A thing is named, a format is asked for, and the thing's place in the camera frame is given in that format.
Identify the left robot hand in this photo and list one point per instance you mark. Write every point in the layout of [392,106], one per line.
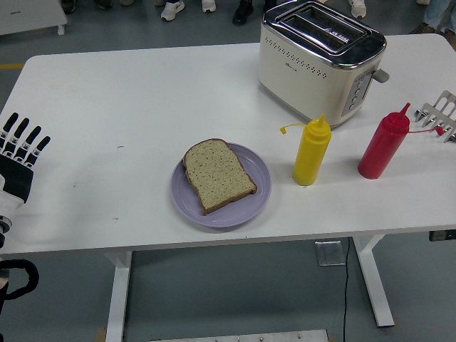
[16,176]

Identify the brown bread slice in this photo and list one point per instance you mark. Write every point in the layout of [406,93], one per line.
[217,174]

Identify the purple round plate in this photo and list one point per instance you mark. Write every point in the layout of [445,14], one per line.
[249,206]

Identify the cream and chrome toaster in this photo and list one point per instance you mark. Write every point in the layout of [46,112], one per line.
[295,82]

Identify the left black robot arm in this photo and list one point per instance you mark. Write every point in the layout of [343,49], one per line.
[34,279]

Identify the silver floor plate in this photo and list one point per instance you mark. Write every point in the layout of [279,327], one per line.
[329,253]

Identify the white table leg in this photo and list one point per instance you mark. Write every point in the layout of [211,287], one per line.
[117,303]
[374,285]

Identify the white side table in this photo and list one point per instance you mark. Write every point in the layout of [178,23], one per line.
[28,14]

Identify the dark shoe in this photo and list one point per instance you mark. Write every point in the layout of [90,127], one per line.
[68,5]
[103,3]

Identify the beige shoe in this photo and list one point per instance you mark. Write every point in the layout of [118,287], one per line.
[127,2]

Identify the white sneaker with laces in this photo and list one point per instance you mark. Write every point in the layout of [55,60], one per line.
[357,8]
[172,9]

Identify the white shoe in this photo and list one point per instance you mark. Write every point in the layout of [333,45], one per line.
[209,5]

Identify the black shoe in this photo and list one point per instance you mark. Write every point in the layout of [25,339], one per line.
[243,12]

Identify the yellow squeeze bottle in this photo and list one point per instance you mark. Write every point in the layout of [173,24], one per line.
[311,156]

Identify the red squeeze bottle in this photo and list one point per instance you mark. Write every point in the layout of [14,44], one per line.
[381,153]

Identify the black table control panel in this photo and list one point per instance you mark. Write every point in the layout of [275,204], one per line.
[441,236]

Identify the brown shoe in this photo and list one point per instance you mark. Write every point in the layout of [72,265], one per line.
[424,28]

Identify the metal toast rack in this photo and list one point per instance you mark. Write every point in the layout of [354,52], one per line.
[447,123]

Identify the person's leg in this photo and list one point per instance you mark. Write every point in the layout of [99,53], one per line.
[436,12]

